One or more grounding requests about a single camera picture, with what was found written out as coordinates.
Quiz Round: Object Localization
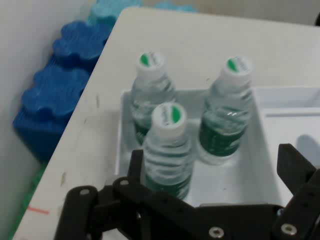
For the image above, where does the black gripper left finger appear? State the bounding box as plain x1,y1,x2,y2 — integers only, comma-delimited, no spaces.
54,149,212,240

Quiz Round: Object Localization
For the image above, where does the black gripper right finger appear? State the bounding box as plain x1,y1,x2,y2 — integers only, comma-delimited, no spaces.
271,143,320,240

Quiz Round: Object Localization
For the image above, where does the water bottle green label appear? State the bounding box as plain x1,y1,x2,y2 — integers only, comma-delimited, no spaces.
129,51,177,146
142,101,193,200
197,55,254,165

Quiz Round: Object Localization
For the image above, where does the white cardboard box blue print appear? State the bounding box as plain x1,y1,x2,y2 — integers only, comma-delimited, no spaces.
114,86,320,209

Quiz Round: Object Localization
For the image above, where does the green foam mat tile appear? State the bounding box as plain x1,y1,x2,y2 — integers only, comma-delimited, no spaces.
8,162,49,240

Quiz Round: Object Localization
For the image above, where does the light blue foam mat tile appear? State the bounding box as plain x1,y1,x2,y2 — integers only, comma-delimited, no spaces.
87,0,144,26
152,0,200,13

